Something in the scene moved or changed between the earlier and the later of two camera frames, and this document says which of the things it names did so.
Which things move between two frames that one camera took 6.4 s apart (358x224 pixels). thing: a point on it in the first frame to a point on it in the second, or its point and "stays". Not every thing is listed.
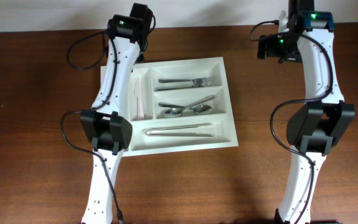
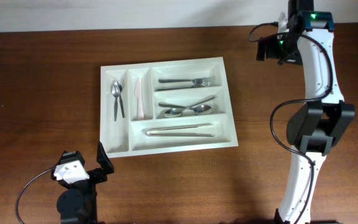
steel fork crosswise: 199,84 stays
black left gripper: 141,59 to 100,175
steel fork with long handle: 204,81 stays
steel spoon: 175,112 stays
